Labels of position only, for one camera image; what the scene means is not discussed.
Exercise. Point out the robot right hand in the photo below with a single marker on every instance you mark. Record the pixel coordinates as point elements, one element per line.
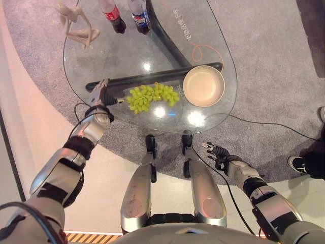
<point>219,152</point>

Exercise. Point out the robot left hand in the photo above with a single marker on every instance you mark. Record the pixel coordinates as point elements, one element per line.
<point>104,96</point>

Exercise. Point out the robot left silver arm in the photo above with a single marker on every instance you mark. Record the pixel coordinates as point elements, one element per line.
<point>68,162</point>

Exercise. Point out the robot right silver arm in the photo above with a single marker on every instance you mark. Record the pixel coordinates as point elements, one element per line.
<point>264,195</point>

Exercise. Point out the robot right silver leg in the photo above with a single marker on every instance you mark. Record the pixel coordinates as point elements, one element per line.
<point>203,188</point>

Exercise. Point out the robot silver leg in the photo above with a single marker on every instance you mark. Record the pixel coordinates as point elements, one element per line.
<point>203,188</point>
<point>138,188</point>

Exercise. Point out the green grape bunch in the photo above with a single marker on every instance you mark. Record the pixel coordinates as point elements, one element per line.
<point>151,97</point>

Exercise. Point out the glass oval table top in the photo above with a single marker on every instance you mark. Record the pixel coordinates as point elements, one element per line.
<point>142,61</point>

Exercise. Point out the beige round bowl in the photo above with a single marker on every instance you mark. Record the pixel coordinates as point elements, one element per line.
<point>203,85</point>

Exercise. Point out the beige abstract figure sculpture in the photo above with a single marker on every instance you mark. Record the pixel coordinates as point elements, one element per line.
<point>76,24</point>

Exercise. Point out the person's black white shoe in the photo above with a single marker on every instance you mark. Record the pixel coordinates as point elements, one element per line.
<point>298,163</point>

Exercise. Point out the red label cola bottle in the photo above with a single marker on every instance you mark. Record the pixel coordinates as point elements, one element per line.
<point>113,15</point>

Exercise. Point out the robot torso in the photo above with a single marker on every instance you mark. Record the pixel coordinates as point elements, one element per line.
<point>188,232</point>

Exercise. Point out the blue label cola bottle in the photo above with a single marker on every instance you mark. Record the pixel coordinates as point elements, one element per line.
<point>140,16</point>

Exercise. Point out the robot left silver leg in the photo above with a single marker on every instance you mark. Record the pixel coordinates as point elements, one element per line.
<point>138,188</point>

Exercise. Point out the grey carpet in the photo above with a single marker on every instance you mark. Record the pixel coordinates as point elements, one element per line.
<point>266,76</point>

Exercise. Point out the person's leg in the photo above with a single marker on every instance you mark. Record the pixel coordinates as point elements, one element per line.
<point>313,155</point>

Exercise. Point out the person's grey shoe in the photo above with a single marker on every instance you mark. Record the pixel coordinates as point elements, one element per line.
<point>322,113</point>

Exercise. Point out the yellow black hazard strip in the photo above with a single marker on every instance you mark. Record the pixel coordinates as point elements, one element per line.
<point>89,237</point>

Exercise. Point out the black table frame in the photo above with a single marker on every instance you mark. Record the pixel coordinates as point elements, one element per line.
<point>162,50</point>

